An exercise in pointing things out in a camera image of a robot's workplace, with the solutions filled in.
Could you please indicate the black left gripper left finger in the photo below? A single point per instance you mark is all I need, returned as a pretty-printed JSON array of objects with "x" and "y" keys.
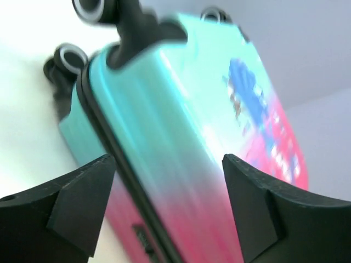
[{"x": 59, "y": 220}]

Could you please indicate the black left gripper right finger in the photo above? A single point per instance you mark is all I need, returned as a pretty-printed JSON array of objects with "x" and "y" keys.
[{"x": 278, "y": 222}]

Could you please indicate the pink and teal suitcase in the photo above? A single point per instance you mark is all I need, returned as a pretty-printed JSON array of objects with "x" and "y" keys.
[{"x": 168, "y": 101}]

